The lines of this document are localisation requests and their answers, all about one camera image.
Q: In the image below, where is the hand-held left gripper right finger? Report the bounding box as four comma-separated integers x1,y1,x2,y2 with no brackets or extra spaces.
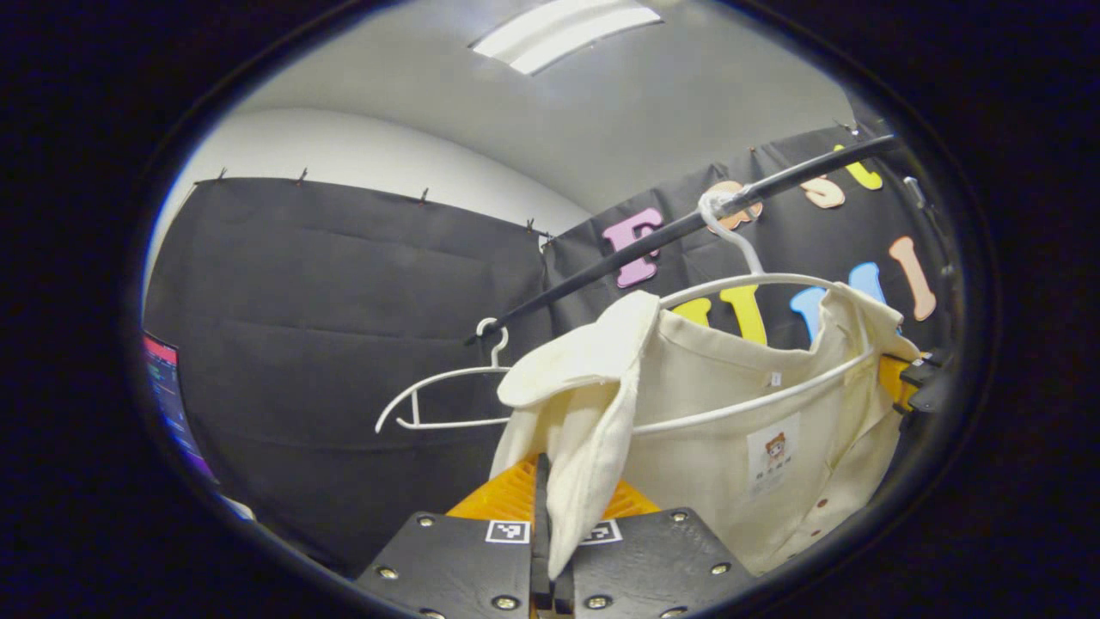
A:
550,477,759,619

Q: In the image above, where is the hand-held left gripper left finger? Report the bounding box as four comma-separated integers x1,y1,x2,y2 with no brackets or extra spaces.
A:
354,453,553,619

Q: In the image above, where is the cream button-up shirt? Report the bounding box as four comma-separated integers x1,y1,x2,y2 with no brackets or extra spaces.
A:
488,282,922,579

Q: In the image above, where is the black metal clothes rack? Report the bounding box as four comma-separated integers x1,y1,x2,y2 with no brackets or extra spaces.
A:
464,133,903,346

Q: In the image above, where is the black backdrop cloth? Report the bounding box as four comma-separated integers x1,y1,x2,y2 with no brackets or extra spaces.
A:
142,120,959,577

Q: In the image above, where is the computer monitor screen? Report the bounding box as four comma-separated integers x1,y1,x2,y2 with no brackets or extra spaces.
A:
142,334,216,482

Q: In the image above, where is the ceiling light panel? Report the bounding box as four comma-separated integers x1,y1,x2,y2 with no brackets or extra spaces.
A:
468,0,664,77

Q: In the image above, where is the white wire clothes hanger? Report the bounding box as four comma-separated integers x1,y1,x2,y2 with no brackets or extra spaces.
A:
375,318,516,433
632,187,879,435

